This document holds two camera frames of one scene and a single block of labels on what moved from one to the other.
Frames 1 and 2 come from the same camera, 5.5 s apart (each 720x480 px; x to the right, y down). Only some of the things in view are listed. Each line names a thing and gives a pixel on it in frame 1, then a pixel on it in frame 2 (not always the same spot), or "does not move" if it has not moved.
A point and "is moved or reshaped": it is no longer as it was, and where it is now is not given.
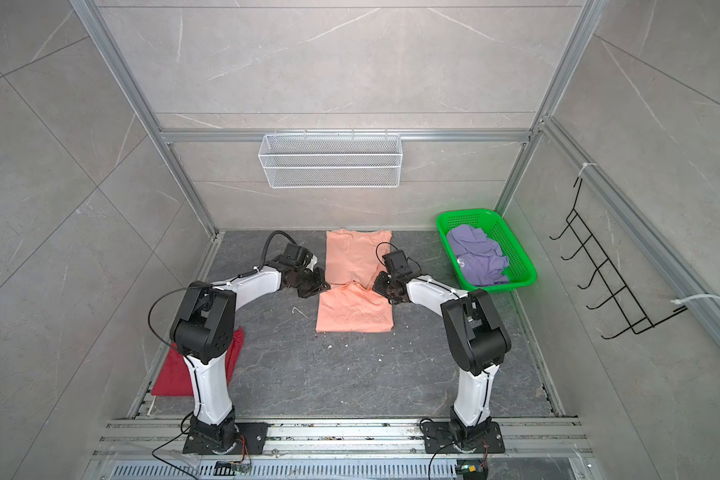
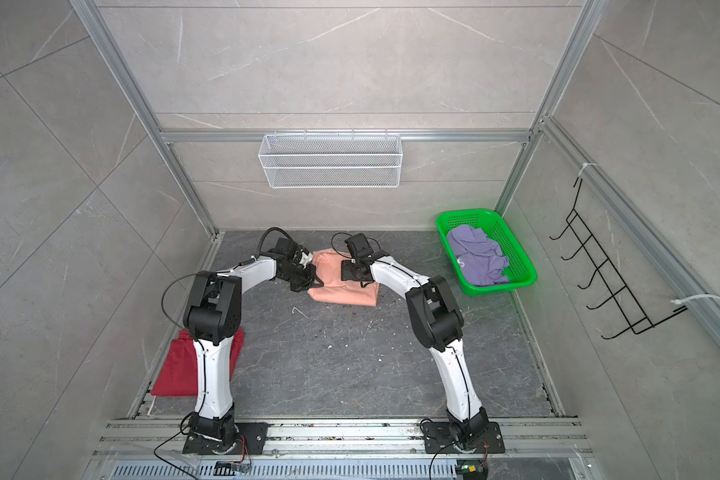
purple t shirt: (480, 258) does not move
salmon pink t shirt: (354, 261) is moved or reshaped
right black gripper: (379, 285) to (346, 270)
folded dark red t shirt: (174, 377) does not move
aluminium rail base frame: (152, 449) does not move
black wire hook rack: (614, 286) does not move
